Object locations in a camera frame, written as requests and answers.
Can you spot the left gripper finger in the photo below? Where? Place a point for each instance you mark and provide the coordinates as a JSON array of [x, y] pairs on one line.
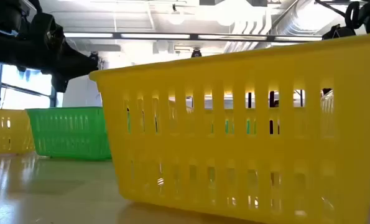
[[79, 63]]

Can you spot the green plastic basket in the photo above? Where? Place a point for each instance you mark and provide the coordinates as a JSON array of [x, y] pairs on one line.
[[69, 133]]

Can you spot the yellow plastic basket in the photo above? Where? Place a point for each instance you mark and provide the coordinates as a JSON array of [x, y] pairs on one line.
[[4, 133], [203, 149]]

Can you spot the small black ceiling device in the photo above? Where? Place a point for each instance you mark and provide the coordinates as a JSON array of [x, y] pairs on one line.
[[196, 53]]

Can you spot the linear ceiling light fixture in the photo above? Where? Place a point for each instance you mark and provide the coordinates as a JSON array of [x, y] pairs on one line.
[[194, 36]]

